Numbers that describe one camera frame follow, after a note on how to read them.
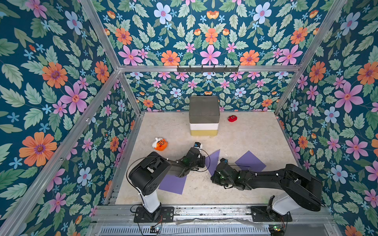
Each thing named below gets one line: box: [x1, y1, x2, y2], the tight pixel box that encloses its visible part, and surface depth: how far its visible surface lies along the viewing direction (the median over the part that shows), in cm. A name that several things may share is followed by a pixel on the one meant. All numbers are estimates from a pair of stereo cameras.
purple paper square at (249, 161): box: [234, 150, 267, 172], surface depth 96 cm
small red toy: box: [227, 115, 238, 123], surface depth 116 cm
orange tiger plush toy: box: [151, 137, 168, 151], surface depth 97 cm
